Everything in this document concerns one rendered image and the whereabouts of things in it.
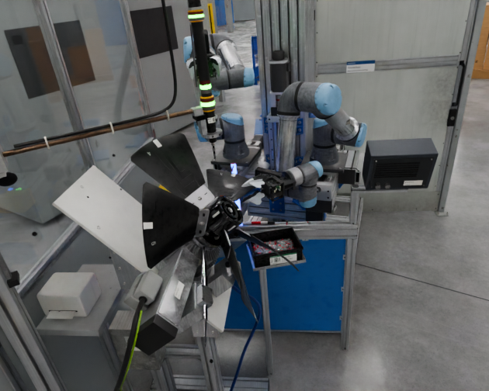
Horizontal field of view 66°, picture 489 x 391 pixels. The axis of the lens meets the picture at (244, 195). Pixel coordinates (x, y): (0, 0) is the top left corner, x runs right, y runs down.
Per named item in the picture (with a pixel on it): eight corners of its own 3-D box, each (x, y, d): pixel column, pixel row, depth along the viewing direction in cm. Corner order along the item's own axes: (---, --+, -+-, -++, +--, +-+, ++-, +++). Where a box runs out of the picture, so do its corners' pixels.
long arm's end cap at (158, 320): (130, 332, 102) (157, 313, 97) (152, 347, 104) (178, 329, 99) (126, 340, 99) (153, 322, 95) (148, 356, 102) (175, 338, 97)
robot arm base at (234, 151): (228, 148, 221) (227, 133, 217) (252, 150, 217) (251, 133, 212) (218, 158, 209) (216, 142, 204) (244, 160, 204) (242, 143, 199)
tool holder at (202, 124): (200, 141, 117) (195, 111, 112) (192, 136, 123) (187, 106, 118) (226, 135, 121) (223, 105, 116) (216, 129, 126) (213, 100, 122)
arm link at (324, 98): (343, 124, 191) (299, 75, 145) (372, 128, 182) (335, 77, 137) (336, 147, 190) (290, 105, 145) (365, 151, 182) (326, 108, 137)
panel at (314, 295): (199, 330, 221) (181, 239, 189) (199, 328, 223) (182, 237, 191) (341, 333, 211) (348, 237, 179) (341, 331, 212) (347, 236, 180)
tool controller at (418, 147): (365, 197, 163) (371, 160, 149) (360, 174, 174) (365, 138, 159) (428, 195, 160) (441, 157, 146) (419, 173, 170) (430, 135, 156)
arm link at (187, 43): (225, 143, 203) (213, 36, 172) (197, 147, 201) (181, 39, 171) (222, 134, 213) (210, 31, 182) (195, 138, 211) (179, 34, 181)
